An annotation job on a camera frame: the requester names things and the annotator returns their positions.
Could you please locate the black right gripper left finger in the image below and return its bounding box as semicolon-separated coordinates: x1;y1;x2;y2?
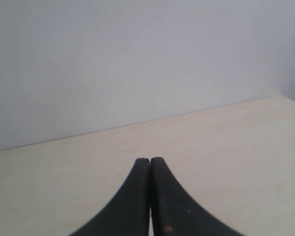
72;158;150;236

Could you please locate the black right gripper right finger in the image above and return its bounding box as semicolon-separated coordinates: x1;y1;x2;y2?
150;157;241;236

